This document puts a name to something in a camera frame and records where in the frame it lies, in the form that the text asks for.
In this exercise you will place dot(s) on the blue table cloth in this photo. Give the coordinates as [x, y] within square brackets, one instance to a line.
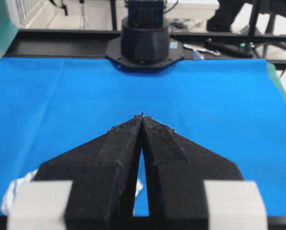
[235, 108]

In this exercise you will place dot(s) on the white striped towel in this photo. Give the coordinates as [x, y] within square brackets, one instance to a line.
[13, 190]

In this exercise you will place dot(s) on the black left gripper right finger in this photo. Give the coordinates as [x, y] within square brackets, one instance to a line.
[193, 188]

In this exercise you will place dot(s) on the silver metal tool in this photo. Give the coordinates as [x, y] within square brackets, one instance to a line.
[202, 49]

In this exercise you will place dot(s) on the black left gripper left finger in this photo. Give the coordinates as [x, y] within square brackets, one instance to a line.
[91, 187]

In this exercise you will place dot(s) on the black table edge rail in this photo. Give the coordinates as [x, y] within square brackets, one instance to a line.
[93, 44]

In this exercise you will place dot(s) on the black handled tool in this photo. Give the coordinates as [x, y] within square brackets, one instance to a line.
[224, 48]

